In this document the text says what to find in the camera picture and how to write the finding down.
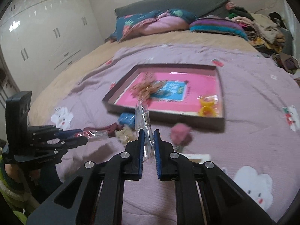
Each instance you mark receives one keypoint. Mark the purple striped pillow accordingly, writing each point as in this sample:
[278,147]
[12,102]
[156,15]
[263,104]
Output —
[215,27]

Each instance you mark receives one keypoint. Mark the dark red scrunchie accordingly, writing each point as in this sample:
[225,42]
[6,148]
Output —
[112,128]

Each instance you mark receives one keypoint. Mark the beige hair claw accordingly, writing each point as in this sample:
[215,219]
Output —
[124,134]

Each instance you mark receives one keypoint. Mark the clear plastic bag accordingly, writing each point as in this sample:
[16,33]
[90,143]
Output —
[141,114]

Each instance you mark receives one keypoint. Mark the grey cushion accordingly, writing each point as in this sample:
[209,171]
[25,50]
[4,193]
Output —
[286,39]

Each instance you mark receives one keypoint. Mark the person's left forearm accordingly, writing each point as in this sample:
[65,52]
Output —
[11,196]

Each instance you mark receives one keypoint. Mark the red accessory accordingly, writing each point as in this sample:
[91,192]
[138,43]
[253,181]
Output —
[93,134]

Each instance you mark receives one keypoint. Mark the grey headboard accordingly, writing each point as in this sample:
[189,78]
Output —
[164,3]

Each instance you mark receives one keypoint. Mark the white card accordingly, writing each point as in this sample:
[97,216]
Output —
[196,157]

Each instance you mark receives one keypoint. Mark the bag of yellow bangles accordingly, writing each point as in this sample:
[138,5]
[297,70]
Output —
[207,110]

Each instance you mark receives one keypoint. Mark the white wardrobe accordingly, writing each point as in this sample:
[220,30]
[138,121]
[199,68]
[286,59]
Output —
[46,28]

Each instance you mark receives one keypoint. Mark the pink book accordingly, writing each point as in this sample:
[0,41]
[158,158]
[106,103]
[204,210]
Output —
[201,86]

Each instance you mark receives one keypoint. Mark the beige bed sheet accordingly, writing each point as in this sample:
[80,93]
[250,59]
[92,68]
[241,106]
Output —
[77,68]

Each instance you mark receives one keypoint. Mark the blue accessory packet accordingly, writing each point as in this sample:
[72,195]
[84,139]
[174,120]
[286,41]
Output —
[126,119]

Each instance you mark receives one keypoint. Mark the pink shallow box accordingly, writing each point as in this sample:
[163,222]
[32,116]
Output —
[187,119]

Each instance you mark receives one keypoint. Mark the floral quilt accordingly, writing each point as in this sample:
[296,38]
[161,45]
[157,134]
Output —
[159,24]

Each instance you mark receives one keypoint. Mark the pile of clothes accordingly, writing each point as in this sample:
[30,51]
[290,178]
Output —
[257,28]

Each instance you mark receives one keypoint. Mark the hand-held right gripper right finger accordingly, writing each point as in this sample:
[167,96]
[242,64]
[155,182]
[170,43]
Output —
[157,154]

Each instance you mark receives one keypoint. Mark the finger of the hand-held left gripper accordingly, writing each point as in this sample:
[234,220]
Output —
[68,133]
[75,141]

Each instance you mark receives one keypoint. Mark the person's left hand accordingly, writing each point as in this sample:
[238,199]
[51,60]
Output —
[10,172]

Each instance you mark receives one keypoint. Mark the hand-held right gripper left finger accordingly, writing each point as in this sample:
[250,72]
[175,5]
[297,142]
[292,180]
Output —
[141,150]

